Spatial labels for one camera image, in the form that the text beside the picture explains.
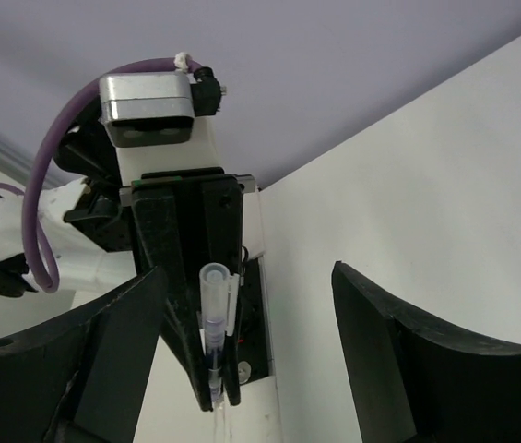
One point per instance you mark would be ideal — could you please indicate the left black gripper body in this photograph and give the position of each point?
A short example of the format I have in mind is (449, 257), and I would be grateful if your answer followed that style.
(196, 176)

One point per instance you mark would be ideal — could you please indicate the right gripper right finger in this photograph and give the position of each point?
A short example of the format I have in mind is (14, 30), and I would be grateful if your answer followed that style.
(415, 377)

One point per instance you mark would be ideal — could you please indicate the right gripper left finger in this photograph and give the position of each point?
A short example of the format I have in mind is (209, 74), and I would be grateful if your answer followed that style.
(82, 376)

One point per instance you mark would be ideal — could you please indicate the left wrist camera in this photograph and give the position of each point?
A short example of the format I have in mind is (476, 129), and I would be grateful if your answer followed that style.
(147, 109)

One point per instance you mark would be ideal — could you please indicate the purple pen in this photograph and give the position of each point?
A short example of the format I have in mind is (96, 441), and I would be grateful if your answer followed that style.
(214, 336)

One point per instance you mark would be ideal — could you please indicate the clear pen cap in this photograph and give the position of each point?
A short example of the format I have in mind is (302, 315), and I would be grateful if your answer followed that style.
(219, 291)

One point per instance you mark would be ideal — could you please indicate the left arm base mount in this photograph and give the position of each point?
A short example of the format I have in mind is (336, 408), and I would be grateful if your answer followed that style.
(253, 342)

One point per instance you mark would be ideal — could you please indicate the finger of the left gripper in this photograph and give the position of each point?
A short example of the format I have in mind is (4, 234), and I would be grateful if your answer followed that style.
(170, 229)
(223, 208)

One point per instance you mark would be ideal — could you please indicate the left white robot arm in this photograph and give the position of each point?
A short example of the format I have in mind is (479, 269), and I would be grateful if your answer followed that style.
(89, 235)

